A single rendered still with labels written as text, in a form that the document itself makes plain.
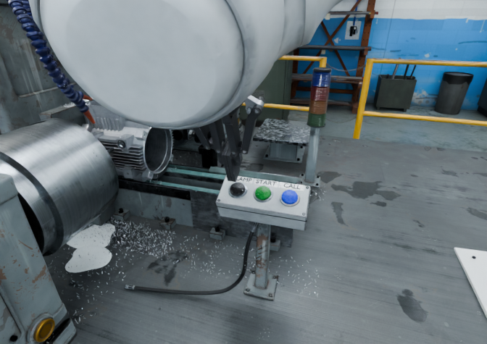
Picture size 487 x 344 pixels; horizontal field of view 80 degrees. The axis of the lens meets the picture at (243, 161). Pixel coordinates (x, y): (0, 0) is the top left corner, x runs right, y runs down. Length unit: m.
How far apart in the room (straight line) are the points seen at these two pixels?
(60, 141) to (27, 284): 0.26
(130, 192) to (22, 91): 0.39
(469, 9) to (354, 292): 5.39
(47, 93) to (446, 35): 5.49
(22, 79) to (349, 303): 0.99
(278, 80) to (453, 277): 3.23
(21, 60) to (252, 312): 0.86
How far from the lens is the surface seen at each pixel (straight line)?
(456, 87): 5.55
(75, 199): 0.64
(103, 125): 0.92
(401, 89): 5.31
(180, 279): 0.77
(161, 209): 0.92
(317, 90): 0.99
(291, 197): 0.54
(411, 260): 0.90
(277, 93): 3.85
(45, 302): 0.66
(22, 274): 0.60
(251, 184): 0.57
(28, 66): 1.02
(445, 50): 5.84
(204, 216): 0.85
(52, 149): 0.66
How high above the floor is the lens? 1.36
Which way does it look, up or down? 26 degrees down
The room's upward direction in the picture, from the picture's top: straight up
